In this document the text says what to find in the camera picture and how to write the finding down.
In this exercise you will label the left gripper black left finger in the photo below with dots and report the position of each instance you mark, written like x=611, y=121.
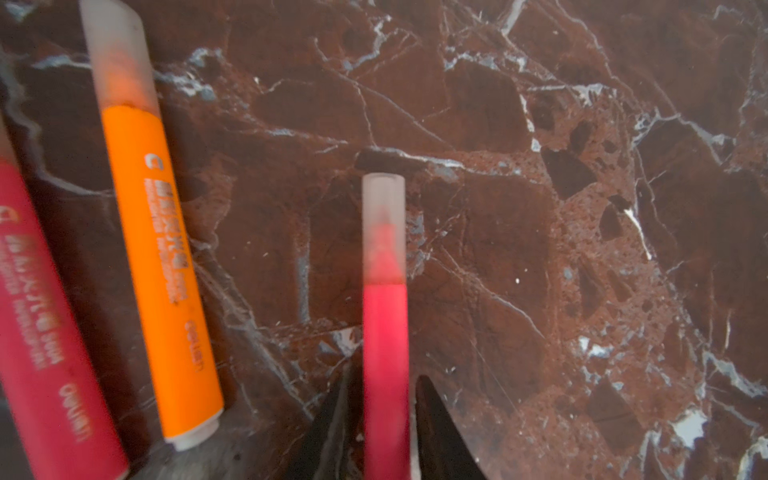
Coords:
x=324, y=450

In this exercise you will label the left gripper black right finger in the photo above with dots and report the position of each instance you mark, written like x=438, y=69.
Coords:
x=442, y=452

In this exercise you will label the red capped pen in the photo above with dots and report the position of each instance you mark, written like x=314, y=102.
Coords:
x=385, y=329

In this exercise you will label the orange pen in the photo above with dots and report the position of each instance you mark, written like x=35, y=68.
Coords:
x=186, y=385

